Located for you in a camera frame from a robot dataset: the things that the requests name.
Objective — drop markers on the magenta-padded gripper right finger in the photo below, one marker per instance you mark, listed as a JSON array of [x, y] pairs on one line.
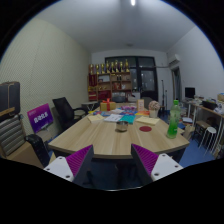
[[165, 165]]

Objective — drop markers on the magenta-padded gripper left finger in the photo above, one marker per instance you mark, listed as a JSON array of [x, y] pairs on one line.
[[58, 166]]

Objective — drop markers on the green tea bottle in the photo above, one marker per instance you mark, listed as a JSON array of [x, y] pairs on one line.
[[173, 123]]

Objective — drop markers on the brown paper bag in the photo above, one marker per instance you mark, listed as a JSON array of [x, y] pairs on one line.
[[189, 132]]

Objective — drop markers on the flat round red coaster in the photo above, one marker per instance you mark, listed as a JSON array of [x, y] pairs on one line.
[[145, 128]]

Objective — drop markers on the large cream book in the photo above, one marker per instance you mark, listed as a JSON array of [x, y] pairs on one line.
[[147, 120]]

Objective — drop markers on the purple sign board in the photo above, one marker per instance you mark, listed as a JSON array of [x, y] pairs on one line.
[[40, 118]]

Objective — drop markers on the brown wooden stool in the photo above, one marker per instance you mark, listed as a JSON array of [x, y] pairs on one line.
[[201, 126]]

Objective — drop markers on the orange yellow book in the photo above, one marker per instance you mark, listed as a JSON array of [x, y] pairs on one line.
[[142, 113]]

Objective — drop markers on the grey striped cushion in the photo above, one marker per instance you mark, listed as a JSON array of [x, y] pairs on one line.
[[11, 135]]

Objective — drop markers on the white round stool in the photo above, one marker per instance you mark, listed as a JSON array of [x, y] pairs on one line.
[[210, 130]]

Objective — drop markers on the black office chair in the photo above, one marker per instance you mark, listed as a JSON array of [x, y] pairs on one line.
[[63, 110]]

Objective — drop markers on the small metal cup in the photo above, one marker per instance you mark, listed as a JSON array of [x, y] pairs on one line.
[[122, 126]]

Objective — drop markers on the pink flowers in white pot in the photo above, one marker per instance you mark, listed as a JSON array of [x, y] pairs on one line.
[[154, 108]]

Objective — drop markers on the small cream book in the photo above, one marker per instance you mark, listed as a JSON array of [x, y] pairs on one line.
[[95, 118]]

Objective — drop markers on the blue purple book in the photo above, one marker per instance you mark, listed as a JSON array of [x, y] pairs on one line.
[[127, 113]]

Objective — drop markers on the orange card stand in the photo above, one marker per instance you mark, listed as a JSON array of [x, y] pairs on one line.
[[141, 105]]

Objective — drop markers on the grey chair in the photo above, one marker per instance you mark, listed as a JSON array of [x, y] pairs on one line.
[[146, 101]]

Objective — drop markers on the blue red magazine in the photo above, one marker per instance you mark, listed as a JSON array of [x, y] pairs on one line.
[[100, 113]]

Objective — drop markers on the pink packet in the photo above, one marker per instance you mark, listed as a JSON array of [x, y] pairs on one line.
[[128, 108]]

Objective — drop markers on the long wooden side desk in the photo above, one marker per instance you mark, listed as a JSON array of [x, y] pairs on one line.
[[208, 111]]

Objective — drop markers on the small round white table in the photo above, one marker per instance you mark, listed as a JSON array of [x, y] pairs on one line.
[[90, 105]]

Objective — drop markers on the black tripod stand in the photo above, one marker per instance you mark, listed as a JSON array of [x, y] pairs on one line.
[[163, 95]]

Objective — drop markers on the white booklet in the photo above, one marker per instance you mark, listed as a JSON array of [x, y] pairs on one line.
[[113, 117]]

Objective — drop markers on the black case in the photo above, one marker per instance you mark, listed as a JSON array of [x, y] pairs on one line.
[[209, 105]]

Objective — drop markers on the black computer monitor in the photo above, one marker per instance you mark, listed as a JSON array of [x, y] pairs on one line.
[[190, 92]]

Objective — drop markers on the yellow gift box red ribbon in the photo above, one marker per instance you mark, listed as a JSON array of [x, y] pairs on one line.
[[107, 106]]

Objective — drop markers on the black suitcase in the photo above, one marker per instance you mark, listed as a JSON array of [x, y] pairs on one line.
[[9, 97]]

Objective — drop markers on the cardboard box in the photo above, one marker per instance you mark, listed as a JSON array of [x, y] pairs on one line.
[[220, 97]]

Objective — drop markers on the wooden shelf unit with trophies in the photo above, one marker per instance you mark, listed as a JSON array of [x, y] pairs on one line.
[[110, 83]]

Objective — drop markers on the white air conditioner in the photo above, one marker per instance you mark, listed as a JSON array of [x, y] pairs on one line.
[[174, 60]]

